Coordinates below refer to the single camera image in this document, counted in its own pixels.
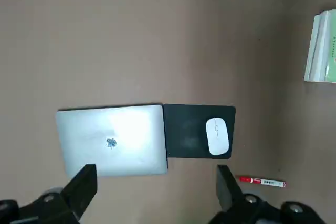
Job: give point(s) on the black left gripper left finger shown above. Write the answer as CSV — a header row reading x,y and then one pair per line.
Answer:
x,y
78,190

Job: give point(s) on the white computer mouse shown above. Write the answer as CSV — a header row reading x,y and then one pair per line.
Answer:
x,y
217,136

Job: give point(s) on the colourful juice recipe book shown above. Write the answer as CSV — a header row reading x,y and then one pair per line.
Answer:
x,y
332,64

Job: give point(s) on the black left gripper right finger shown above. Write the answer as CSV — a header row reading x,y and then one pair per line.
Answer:
x,y
231,195

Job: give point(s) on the red white marker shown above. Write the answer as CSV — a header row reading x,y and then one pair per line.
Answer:
x,y
262,181

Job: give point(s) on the black mouse mat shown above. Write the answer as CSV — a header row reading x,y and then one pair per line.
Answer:
x,y
183,132

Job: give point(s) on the silver closed laptop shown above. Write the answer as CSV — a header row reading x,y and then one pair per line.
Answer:
x,y
113,140

